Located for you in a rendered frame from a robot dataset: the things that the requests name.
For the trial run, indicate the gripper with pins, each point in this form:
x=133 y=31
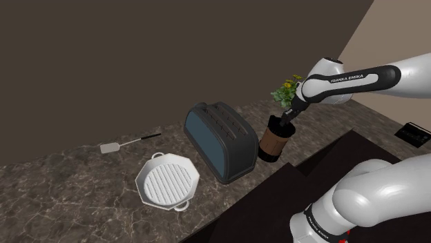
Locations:
x=291 y=113

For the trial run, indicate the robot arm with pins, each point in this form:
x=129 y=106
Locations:
x=367 y=195

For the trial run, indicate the potted plant with yellow flowers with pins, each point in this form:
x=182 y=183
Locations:
x=274 y=141

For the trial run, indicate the dark blue toaster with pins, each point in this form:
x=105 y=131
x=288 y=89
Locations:
x=215 y=141

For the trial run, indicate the black stovetop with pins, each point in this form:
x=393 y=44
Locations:
x=413 y=134

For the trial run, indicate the white octagonal grill pan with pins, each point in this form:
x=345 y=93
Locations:
x=167 y=182

